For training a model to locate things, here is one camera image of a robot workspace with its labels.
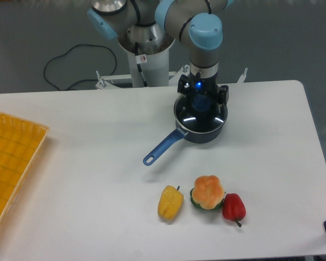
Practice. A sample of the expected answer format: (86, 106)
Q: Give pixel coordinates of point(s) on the glass lid with blue knob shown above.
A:
(199, 116)

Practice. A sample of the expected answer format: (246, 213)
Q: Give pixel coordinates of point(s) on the dark blue saucepan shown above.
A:
(174, 136)

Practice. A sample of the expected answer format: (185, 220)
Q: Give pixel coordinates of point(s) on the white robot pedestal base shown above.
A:
(147, 50)

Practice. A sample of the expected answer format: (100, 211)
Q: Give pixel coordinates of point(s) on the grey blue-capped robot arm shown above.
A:
(195, 24)

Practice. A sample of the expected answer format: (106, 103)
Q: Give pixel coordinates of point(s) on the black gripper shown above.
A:
(203, 86)

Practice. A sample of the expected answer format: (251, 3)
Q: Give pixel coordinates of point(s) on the red toy bell pepper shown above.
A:
(234, 209)

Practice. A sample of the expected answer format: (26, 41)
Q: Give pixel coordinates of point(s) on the orange toy flower vegetable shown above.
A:
(207, 193)

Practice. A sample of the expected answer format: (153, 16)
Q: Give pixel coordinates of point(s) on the yellow toy bell pepper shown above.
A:
(170, 202)

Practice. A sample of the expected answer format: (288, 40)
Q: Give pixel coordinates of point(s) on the yellow woven basket tray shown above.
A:
(20, 142)

